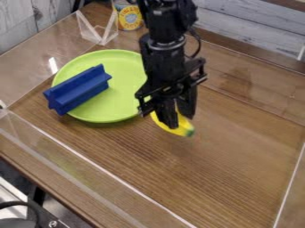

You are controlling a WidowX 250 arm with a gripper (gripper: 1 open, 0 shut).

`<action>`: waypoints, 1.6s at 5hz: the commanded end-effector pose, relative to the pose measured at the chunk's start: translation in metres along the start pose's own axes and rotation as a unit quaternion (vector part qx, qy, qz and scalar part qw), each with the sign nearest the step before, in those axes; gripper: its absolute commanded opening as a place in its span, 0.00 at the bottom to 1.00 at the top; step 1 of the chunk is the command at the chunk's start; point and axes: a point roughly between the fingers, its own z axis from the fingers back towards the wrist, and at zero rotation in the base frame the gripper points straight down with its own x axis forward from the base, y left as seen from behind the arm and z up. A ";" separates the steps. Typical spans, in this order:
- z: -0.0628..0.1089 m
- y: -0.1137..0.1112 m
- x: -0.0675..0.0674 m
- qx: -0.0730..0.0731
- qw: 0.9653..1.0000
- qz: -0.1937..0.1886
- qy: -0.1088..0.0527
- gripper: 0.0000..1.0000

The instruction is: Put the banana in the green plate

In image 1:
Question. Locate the green plastic plate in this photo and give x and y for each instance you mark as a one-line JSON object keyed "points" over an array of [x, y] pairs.
{"points": [[115, 104]]}

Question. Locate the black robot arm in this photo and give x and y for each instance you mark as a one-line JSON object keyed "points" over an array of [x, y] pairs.
{"points": [[169, 19]]}

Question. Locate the clear acrylic corner bracket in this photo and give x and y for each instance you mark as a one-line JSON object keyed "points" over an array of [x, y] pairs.
{"points": [[99, 34]]}

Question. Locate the blue plastic block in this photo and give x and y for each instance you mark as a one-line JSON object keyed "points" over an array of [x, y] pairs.
{"points": [[77, 90]]}

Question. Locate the yellow toy banana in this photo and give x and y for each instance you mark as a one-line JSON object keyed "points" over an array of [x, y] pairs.
{"points": [[185, 129]]}

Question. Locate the black metal mount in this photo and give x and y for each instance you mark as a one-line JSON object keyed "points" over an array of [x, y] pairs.
{"points": [[44, 219]]}

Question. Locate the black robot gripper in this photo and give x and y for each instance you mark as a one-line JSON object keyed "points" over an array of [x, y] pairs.
{"points": [[169, 92]]}

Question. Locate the clear acrylic front wall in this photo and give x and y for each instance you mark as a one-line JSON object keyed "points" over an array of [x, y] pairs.
{"points": [[105, 200]]}

